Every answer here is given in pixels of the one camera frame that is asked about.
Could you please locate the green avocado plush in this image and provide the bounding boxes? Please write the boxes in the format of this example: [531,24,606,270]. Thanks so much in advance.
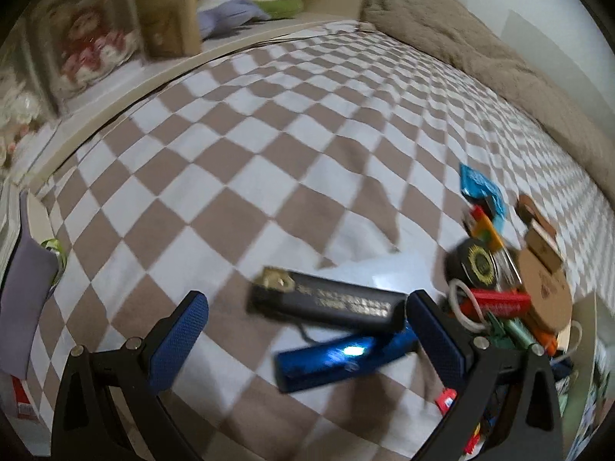
[240,0,304,17]

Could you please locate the purple plush toy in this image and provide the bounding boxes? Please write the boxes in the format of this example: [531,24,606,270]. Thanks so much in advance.
[197,0,272,39]

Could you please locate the beige duvet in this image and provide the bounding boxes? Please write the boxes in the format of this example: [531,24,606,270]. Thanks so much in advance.
[362,0,615,202]

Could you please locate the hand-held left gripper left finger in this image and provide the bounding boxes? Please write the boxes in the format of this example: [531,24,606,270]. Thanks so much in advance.
[50,290,209,461]

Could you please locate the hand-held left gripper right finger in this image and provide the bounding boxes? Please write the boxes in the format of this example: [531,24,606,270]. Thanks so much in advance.
[406,289,565,461]

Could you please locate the checkered bed sheet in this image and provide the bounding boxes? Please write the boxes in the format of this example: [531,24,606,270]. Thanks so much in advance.
[24,19,615,461]

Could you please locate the wooden bedside shelf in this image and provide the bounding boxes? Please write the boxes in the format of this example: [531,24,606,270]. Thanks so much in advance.
[0,0,385,188]

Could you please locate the long black gold-lettered lighter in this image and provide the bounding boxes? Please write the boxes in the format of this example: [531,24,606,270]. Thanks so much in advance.
[247,265,409,333]

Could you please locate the black round gold-print tin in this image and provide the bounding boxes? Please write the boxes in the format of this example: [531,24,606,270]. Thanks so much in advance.
[446,237,510,294]

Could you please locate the blue foil packet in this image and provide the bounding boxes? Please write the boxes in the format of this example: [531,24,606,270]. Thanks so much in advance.
[459,163,505,219]

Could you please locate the clear case with red doll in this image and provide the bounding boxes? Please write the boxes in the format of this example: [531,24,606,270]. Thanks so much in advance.
[24,0,145,106]

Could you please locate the red white carton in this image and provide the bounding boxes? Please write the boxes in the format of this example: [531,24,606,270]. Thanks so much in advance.
[10,375,42,423]

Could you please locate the blue metallic lighter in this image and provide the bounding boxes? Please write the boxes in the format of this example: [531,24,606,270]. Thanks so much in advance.
[273,329,420,393]

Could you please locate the grey purple pouch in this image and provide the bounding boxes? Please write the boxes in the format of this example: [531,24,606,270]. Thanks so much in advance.
[0,237,61,375]

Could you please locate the thin white ring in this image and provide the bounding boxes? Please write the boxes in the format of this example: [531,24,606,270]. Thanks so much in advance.
[449,281,486,332]

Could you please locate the white headboard panel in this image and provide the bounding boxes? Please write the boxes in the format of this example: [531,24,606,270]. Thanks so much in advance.
[504,10,615,87]

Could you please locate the clear case with pale doll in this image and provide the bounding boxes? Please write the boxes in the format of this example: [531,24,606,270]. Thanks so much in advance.
[0,58,53,174]

